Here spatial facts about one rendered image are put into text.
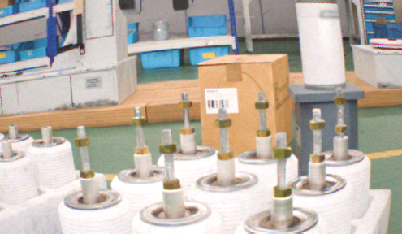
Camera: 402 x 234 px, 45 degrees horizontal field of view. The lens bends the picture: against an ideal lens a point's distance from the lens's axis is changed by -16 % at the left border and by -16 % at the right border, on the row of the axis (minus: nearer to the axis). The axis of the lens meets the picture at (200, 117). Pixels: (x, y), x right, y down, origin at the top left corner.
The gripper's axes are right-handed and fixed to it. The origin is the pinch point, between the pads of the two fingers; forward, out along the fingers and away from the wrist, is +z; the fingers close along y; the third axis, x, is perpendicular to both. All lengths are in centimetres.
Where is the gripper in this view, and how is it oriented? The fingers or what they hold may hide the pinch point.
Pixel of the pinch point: (157, 0)
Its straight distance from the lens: 54.8
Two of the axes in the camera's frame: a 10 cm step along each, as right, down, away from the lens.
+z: 0.8, 9.8, 1.8
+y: -6.8, 1.8, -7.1
